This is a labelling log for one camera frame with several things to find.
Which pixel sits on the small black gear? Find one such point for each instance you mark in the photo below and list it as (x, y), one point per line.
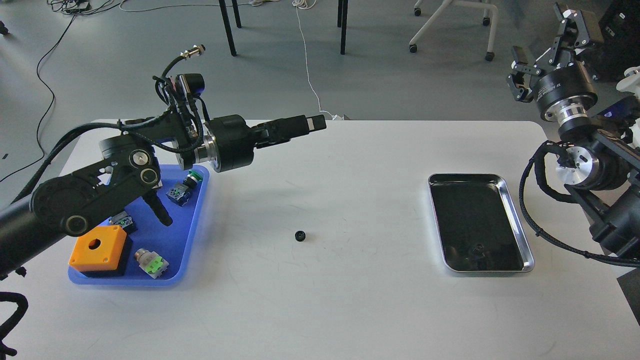
(300, 235)
(478, 249)

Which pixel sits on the green push button switch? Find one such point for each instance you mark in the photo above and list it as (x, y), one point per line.
(181, 192)

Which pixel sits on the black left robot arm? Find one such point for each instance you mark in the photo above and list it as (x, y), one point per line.
(76, 203)

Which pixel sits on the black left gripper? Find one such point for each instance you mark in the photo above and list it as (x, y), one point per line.
(231, 141)

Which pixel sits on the grey green contact switch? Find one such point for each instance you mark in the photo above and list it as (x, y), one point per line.
(151, 263)

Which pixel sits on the blue plastic tray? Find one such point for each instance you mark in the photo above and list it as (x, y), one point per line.
(173, 243)

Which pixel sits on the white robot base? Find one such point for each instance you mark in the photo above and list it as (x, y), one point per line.
(630, 82)

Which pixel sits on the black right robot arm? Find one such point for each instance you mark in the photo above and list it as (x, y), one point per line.
(596, 163)

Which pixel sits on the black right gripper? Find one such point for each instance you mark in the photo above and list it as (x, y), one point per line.
(577, 33)

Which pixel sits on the orange industrial button box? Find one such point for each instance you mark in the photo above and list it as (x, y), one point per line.
(102, 252)

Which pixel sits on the white rolling chair base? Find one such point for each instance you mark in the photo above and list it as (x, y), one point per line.
(460, 17)

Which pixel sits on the shiny metal tray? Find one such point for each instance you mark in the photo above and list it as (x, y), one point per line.
(477, 208)

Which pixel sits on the black equipment case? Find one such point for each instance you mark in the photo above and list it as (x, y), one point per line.
(620, 27)

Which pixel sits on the red mushroom push button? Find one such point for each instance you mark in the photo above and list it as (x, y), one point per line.
(125, 221)

